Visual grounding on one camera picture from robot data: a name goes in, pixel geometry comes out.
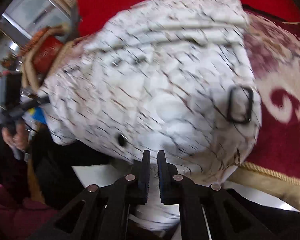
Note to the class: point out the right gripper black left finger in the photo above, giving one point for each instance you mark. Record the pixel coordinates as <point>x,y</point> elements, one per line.
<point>130,190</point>

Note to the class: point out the glass window door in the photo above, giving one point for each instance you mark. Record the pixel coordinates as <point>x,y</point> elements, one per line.
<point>22,19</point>

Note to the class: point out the white patterned garment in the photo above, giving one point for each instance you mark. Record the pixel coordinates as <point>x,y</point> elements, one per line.
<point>170,75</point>

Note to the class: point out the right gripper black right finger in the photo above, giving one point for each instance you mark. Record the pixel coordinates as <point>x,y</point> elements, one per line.
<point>180,190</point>

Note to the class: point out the person's left hand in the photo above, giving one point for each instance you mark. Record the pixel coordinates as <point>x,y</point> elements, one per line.
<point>19,140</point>

